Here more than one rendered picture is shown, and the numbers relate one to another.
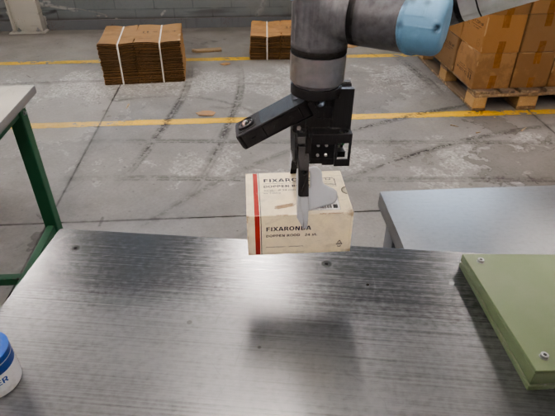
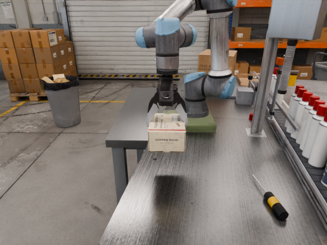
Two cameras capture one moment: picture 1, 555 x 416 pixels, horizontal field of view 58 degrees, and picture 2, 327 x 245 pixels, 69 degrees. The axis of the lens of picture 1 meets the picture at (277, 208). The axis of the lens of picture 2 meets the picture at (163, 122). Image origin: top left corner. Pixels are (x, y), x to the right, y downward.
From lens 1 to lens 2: 95 cm
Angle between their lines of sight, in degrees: 73
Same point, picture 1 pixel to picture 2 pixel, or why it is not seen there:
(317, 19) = (179, 39)
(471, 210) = (130, 124)
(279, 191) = (166, 125)
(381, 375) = (215, 154)
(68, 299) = not seen: outside the picture
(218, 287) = (167, 193)
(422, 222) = (133, 134)
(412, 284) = not seen: hidden behind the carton
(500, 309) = (191, 125)
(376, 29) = (189, 38)
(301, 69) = (176, 61)
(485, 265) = not seen: hidden behind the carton
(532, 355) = (210, 124)
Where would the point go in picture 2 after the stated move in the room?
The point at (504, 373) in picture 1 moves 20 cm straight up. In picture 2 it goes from (210, 134) to (213, 95)
